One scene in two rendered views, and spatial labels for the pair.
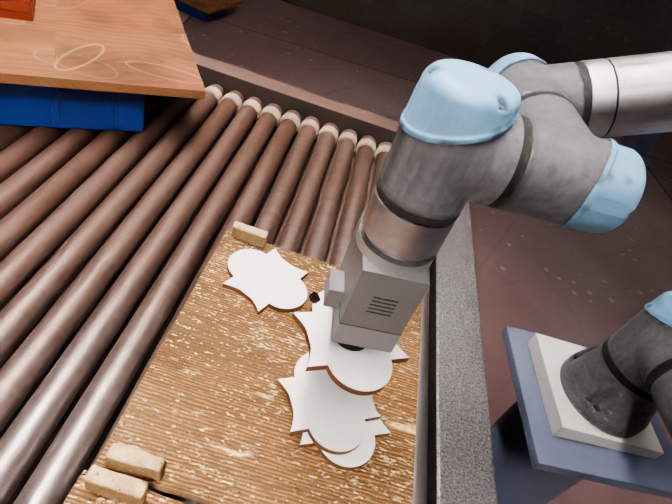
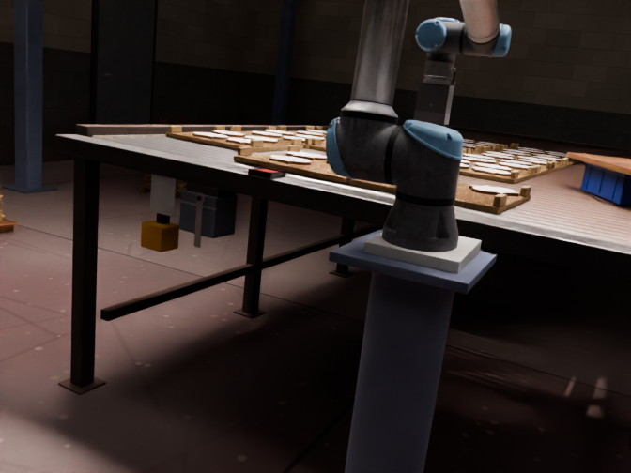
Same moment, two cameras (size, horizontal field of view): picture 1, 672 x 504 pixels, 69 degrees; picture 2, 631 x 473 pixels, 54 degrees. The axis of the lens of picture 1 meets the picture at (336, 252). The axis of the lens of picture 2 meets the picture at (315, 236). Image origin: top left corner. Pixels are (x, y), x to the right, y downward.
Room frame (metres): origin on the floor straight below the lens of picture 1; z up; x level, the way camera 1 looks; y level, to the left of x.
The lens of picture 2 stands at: (1.09, -1.63, 1.18)
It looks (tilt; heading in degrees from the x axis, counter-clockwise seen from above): 14 degrees down; 124
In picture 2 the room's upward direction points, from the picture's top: 6 degrees clockwise
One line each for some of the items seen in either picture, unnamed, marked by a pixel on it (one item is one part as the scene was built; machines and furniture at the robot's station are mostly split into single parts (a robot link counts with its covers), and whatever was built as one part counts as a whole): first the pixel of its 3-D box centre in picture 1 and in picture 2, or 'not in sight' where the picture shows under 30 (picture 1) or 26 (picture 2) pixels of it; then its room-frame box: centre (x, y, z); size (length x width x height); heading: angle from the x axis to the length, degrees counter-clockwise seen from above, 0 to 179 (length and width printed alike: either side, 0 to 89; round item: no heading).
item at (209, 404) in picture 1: (297, 361); (442, 190); (0.41, 0.00, 0.93); 0.41 x 0.35 x 0.02; 4
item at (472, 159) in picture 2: not in sight; (496, 161); (0.20, 1.00, 0.94); 0.41 x 0.35 x 0.04; 5
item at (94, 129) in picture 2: not in sight; (348, 133); (-1.00, 1.69, 0.90); 4.04 x 0.06 x 0.10; 95
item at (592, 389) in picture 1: (620, 380); (423, 216); (0.59, -0.51, 0.95); 0.15 x 0.15 x 0.10
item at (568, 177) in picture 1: (553, 166); (440, 37); (0.40, -0.14, 1.32); 0.11 x 0.11 x 0.08; 11
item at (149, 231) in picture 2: not in sight; (161, 211); (-0.37, -0.34, 0.74); 0.09 x 0.08 x 0.24; 5
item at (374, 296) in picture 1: (367, 274); (436, 100); (0.36, -0.04, 1.17); 0.10 x 0.09 x 0.16; 102
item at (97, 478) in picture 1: (116, 486); not in sight; (0.17, 0.12, 0.95); 0.06 x 0.02 x 0.03; 92
